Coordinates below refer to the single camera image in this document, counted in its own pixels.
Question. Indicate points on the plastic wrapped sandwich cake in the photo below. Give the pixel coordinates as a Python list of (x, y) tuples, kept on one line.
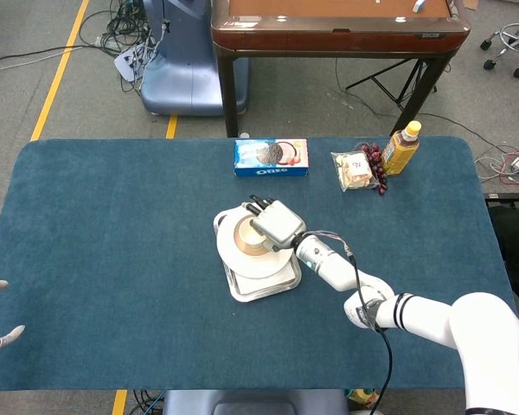
[(354, 170)]

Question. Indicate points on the blue robot base machine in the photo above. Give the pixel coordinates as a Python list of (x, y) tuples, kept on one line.
[(186, 78)]

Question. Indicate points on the beige bowl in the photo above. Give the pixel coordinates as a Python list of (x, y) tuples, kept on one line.
[(253, 252)]

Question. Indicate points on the blue Oreo cookie box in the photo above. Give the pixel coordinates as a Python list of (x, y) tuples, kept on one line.
[(270, 172)]

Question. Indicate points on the dark red grape bunch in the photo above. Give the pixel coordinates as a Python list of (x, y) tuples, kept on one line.
[(374, 153)]

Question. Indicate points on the black equipment frame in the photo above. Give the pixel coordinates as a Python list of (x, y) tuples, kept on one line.
[(514, 242)]

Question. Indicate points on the white round plate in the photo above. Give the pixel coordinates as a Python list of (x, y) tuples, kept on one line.
[(264, 266)]

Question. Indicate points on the blue carpet table cover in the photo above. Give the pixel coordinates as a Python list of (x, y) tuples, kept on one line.
[(112, 259)]

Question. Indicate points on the grey blue robot torso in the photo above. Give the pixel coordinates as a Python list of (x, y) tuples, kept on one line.
[(242, 404)]

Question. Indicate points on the stainless steel tray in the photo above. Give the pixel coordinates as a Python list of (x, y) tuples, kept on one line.
[(242, 297)]

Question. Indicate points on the white floor socket box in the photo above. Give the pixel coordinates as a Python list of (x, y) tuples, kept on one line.
[(127, 65)]

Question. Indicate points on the office chair wheel base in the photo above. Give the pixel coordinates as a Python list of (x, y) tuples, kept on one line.
[(512, 43)]

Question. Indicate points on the brown mahjong table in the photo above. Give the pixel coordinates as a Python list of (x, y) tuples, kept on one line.
[(328, 43)]

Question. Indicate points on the yellow capped juice bottle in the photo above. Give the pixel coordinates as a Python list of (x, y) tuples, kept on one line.
[(398, 155)]

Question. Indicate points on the white tray liner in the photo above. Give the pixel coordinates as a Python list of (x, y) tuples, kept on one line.
[(268, 283)]

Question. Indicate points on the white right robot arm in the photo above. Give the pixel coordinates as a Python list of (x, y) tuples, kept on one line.
[(415, 311)]

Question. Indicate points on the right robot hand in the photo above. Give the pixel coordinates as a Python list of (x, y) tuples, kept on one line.
[(281, 222)]

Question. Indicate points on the black tripod stand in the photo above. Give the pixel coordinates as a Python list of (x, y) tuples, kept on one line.
[(389, 84)]

